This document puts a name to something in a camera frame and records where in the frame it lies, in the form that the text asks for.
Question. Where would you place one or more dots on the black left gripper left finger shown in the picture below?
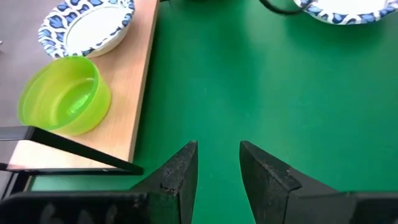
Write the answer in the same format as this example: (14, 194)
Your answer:
(124, 208)

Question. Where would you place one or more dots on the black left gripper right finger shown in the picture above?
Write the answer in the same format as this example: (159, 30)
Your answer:
(295, 205)

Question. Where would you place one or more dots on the translucent green plastic bowl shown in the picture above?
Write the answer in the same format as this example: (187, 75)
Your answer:
(68, 93)

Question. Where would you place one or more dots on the blue patterned paper bowl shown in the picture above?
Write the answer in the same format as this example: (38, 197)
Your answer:
(342, 6)
(93, 28)

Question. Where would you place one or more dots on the light wooden board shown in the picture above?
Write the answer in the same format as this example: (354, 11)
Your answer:
(124, 93)

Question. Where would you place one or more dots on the green table mat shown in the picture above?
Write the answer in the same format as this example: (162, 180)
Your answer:
(248, 77)

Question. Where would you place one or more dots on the black metal table frame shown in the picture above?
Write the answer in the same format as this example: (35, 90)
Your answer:
(12, 183)

